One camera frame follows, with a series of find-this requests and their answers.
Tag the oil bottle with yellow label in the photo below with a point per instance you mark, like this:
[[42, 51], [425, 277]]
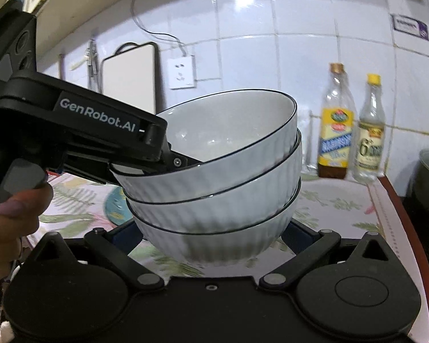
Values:
[[336, 139]]

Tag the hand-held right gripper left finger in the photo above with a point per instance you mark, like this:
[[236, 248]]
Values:
[[123, 237]]

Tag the white ribbed bowl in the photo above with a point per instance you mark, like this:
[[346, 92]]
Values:
[[236, 128], [228, 243], [236, 200]]

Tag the white wall socket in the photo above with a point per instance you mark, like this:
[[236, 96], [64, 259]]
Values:
[[181, 72]]

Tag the white cutting board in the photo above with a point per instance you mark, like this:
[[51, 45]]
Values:
[[128, 78]]

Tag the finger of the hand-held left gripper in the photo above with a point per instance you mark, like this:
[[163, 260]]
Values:
[[177, 159]]

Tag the teal fried egg plate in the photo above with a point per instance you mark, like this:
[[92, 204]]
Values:
[[116, 207]]

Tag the clear yellow capped vinegar bottle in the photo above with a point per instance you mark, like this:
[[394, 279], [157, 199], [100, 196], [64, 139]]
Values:
[[370, 143]]

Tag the purple white wall sticker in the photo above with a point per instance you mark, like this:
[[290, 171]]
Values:
[[410, 26]]

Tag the person's left hand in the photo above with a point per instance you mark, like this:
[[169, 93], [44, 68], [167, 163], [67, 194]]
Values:
[[7, 235]]

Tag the hanging metal utensil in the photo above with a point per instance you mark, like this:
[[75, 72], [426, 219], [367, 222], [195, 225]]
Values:
[[90, 64]]

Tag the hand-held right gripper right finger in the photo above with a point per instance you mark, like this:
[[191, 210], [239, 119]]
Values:
[[300, 237]]

